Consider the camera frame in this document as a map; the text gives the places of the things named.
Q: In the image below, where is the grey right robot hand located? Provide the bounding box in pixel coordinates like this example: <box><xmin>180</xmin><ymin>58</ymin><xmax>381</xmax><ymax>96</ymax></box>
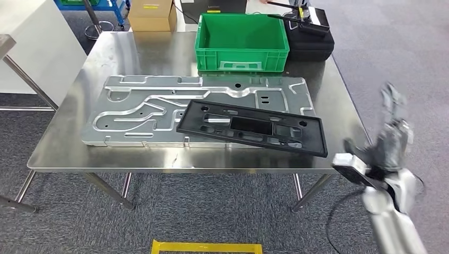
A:
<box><xmin>344</xmin><ymin>82</ymin><xmax>415</xmax><ymax>173</ymax></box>

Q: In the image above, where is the black plastic bracket part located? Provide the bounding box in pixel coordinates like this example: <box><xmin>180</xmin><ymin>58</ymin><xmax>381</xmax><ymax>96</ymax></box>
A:
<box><xmin>176</xmin><ymin>99</ymin><xmax>329</xmax><ymax>158</ymax></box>

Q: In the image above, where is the stainless steel workbench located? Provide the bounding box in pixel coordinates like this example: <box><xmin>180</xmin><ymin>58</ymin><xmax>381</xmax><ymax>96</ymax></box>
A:
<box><xmin>27</xmin><ymin>31</ymin><xmax>373</xmax><ymax>213</ymax></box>

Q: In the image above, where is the black carry case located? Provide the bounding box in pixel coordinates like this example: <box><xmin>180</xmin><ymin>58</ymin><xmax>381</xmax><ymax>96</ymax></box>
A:
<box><xmin>282</xmin><ymin>7</ymin><xmax>336</xmax><ymax>63</ymax></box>

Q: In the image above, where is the green plastic crate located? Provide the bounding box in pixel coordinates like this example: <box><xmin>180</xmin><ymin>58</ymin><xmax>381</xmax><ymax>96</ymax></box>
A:
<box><xmin>194</xmin><ymin>13</ymin><xmax>291</xmax><ymax>73</ymax></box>

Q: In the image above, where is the black equipment box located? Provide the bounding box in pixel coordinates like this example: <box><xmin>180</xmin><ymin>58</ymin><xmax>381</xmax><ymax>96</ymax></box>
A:
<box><xmin>181</xmin><ymin>0</ymin><xmax>248</xmax><ymax>24</ymax></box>

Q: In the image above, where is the brown cardboard box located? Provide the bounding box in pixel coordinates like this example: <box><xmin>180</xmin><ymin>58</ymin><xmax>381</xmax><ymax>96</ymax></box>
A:
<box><xmin>128</xmin><ymin>0</ymin><xmax>178</xmax><ymax>33</ymax></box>

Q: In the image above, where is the large stamped metal plate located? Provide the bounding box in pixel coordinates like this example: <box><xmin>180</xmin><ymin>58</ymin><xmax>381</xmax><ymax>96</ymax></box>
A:
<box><xmin>81</xmin><ymin>74</ymin><xmax>317</xmax><ymax>148</ymax></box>

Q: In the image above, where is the blue metal cart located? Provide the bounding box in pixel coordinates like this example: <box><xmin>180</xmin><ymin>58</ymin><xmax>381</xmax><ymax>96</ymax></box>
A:
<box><xmin>54</xmin><ymin>0</ymin><xmax>130</xmax><ymax>27</ymax></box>

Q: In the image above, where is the white cabinet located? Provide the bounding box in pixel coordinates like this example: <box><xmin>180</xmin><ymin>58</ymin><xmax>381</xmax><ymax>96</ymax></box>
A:
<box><xmin>0</xmin><ymin>0</ymin><xmax>88</xmax><ymax>106</ymax></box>

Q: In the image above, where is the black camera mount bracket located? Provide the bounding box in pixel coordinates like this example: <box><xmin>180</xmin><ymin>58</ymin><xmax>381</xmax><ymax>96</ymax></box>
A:
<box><xmin>333</xmin><ymin>164</ymin><xmax>381</xmax><ymax>192</ymax></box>

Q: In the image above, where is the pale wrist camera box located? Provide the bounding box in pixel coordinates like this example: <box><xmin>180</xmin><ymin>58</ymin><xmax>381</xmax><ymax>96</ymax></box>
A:
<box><xmin>331</xmin><ymin>153</ymin><xmax>369</xmax><ymax>173</ymax></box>

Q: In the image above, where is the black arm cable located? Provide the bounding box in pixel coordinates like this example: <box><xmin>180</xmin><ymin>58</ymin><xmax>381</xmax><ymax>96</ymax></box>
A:
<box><xmin>326</xmin><ymin>189</ymin><xmax>365</xmax><ymax>254</ymax></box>

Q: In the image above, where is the black stanchion post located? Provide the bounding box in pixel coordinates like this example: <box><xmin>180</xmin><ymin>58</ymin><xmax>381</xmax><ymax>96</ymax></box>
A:
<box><xmin>82</xmin><ymin>0</ymin><xmax>115</xmax><ymax>40</ymax></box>

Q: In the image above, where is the steel frame table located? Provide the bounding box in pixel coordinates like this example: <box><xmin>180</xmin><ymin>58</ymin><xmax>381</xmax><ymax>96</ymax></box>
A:
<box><xmin>0</xmin><ymin>34</ymin><xmax>60</xmax><ymax>214</ymax></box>

